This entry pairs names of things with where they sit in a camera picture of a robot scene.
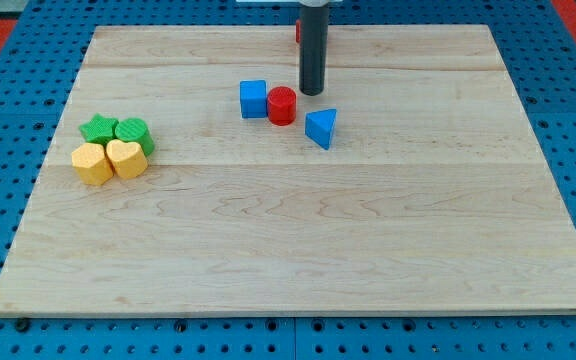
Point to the yellow heart block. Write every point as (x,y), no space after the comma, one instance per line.
(127,158)

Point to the blue triangle block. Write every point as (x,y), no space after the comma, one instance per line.
(319,126)

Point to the light wooden board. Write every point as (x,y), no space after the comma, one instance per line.
(434,199)

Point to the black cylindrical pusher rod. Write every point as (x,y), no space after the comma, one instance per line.
(313,48)

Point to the blue cube block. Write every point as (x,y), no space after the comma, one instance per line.
(253,98)

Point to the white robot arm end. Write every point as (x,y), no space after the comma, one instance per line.
(308,3)

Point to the green star block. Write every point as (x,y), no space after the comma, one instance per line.
(99,129)

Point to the green cylinder block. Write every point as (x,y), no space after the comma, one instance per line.
(135,130)

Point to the red cylinder block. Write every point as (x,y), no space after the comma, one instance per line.
(281,106)

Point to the red block behind rod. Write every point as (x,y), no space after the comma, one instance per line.
(297,31)

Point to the yellow hexagon block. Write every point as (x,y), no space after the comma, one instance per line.
(91,164)

